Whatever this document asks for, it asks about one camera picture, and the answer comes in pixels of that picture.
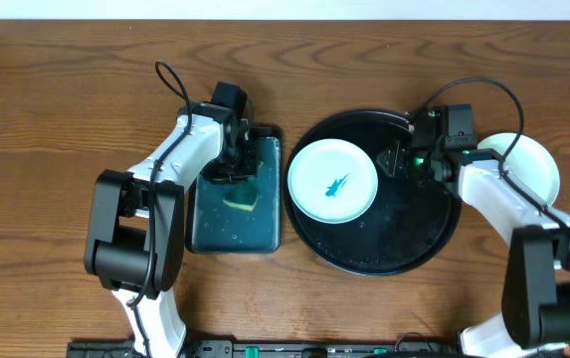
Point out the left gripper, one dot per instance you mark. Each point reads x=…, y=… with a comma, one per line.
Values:
x=238, y=169

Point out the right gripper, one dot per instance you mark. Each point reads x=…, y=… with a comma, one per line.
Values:
x=396, y=167

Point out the green yellow scrub sponge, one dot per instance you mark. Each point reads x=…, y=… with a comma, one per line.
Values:
x=244, y=197

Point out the pale green plate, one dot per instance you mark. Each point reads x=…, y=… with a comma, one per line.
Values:
x=332, y=181
x=534, y=166

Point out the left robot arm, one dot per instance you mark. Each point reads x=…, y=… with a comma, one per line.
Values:
x=136, y=236

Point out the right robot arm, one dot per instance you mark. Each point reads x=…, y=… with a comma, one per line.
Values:
x=535, y=303

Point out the round black serving tray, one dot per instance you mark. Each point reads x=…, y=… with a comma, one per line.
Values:
x=407, y=223

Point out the black rectangular water tray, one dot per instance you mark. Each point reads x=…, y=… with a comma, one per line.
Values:
x=215, y=228

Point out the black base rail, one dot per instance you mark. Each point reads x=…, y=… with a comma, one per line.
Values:
x=229, y=349

